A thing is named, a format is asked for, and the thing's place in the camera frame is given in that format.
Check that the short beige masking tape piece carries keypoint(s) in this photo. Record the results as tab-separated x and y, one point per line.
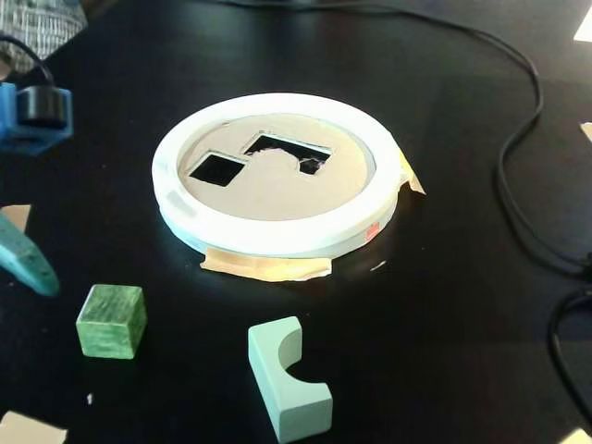
413	178

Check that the green wooden cube block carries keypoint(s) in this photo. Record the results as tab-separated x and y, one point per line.
111	324

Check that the white round shape sorter lid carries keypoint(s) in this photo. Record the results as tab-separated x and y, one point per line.
277	241

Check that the mint U shape block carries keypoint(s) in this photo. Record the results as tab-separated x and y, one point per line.
282	398

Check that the thin white tape sliver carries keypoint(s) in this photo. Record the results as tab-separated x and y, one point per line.
378	265

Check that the small beige tape patch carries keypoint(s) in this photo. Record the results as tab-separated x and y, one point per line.
16	217

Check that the white paper sheet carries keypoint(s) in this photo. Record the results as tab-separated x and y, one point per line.
585	34

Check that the long beige masking tape strip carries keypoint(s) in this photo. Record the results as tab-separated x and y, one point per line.
268	269

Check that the yellow wooden block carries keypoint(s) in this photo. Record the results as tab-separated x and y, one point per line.
25	431

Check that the black round webcam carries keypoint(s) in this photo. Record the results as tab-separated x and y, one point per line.
39	105

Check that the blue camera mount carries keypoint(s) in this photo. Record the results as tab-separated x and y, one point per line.
32	139

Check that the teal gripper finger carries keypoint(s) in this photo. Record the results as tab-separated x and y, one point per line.
25	263

